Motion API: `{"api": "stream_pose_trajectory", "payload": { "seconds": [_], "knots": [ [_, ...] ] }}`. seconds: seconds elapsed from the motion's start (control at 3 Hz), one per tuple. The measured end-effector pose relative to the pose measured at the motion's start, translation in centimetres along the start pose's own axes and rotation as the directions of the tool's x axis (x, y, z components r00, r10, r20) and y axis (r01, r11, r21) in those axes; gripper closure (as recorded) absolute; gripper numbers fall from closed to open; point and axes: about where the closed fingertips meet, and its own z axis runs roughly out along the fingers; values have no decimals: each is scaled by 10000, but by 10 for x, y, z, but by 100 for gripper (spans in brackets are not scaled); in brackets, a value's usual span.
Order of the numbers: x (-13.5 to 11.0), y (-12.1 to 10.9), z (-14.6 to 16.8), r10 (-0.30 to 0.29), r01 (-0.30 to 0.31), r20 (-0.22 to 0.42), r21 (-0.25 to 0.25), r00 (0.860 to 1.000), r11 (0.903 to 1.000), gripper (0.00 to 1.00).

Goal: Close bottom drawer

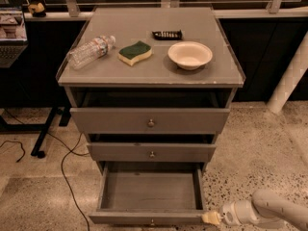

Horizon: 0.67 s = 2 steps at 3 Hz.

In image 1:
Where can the grey bottom drawer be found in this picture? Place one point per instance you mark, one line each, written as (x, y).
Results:
(156, 194)

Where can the open laptop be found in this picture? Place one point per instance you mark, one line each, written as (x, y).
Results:
(13, 35)

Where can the grey top drawer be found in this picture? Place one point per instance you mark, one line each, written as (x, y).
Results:
(150, 112)

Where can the yellow black object on ledge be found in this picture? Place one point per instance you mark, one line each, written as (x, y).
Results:
(37, 9)

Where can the grey middle drawer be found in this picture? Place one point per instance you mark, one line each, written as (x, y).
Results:
(152, 148)

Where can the white diagonal pillar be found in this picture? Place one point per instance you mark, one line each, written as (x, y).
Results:
(291, 77)

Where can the black desk frame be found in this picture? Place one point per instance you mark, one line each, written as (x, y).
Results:
(40, 128)

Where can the grey drawer cabinet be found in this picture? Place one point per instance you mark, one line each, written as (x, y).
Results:
(220, 78)

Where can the green yellow sponge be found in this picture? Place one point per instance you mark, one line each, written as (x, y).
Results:
(135, 53)

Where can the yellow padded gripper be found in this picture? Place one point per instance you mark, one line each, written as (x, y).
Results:
(229, 215)

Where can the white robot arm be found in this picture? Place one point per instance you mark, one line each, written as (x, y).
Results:
(265, 209)

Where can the white bowl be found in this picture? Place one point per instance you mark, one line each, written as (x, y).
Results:
(190, 55)

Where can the clear plastic water bottle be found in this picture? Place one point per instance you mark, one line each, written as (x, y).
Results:
(90, 51)

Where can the grey drawer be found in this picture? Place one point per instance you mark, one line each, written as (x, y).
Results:
(150, 112)
(152, 148)
(156, 194)

